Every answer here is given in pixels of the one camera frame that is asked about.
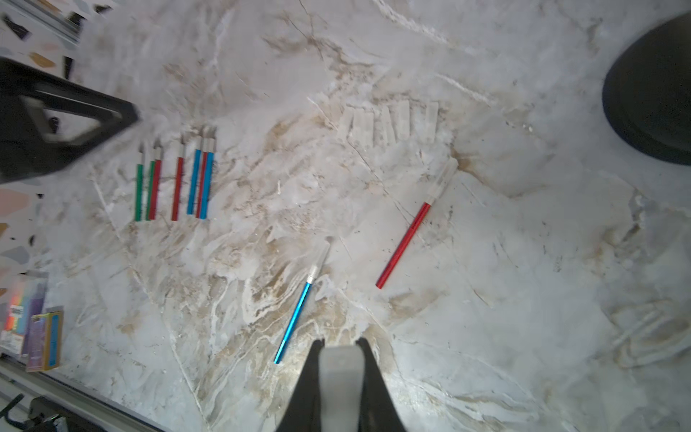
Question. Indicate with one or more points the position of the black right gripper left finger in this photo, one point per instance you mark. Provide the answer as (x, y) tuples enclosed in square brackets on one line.
[(303, 410)]

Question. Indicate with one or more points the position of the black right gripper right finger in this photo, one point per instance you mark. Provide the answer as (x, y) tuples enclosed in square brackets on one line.
[(377, 411)]

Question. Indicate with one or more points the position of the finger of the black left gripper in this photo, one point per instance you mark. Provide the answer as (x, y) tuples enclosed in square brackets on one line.
[(48, 123)]

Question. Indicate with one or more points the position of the red carving knife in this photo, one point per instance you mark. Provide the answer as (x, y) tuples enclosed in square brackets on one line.
[(158, 162), (434, 193), (203, 161), (180, 163)]

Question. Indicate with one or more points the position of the green carving knife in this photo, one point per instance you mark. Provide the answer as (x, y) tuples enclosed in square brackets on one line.
[(150, 185), (139, 185)]

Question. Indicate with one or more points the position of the blue carving knife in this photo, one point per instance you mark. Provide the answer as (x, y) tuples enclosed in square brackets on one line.
[(207, 180), (195, 174), (312, 275)]

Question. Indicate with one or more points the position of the clear plastic knife cap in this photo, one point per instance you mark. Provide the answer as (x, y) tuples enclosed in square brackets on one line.
[(345, 123)]

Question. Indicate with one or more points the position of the clear cap of red knife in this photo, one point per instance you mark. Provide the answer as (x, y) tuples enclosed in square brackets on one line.
[(368, 129)]

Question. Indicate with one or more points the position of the clear cap of blue knife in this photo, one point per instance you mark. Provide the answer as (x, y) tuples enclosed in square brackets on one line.
[(402, 121)]

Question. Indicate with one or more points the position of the rainbow knife set package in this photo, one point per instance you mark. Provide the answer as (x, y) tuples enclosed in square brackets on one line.
[(27, 294)]

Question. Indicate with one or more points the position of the purple orange small box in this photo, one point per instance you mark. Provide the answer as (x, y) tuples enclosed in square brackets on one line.
[(44, 342)]

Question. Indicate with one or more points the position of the black microphone stand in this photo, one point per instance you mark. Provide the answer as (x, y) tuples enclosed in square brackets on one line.
[(646, 93)]

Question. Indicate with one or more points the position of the aluminium corner post left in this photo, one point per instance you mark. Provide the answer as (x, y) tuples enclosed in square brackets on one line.
[(50, 17)]

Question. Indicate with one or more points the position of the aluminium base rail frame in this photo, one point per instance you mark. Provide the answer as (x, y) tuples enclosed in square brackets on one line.
[(110, 416)]

